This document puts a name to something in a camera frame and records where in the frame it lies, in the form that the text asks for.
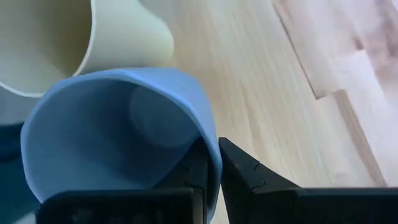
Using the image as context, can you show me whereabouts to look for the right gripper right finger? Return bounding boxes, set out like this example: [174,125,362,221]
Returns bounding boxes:
[218,136,398,224]

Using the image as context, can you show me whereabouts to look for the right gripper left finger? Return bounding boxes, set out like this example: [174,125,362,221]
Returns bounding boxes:
[35,136,209,224]

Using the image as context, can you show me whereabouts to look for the light blue mug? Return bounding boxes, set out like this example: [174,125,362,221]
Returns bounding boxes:
[20,67,223,222]

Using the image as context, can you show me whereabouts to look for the tall cream cup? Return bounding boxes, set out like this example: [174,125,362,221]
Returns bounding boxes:
[0,0,175,99]

